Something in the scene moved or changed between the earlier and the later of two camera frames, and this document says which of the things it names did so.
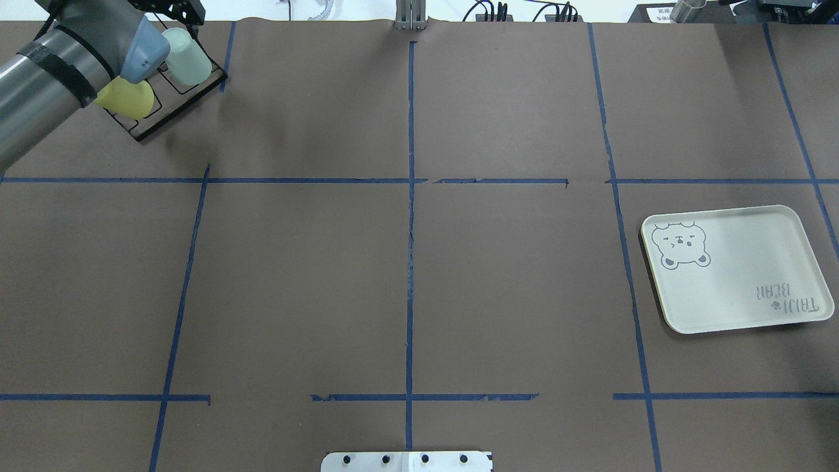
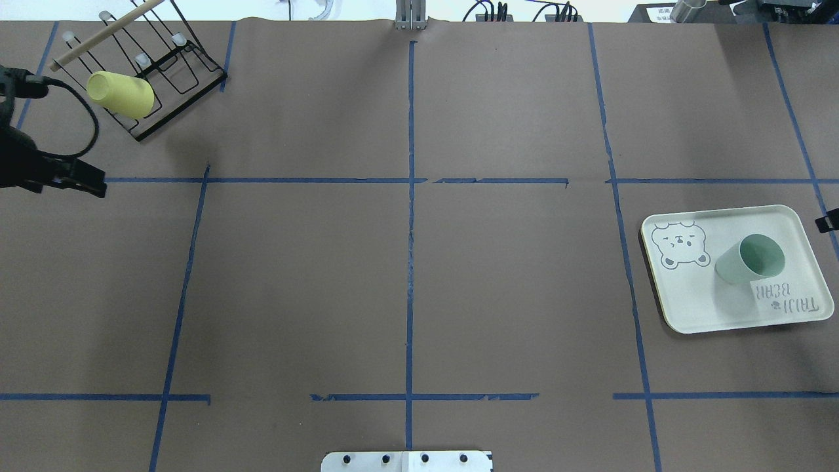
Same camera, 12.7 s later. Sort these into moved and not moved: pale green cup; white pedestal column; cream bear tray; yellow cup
Moved: pale green cup
Not moved: white pedestal column; cream bear tray; yellow cup
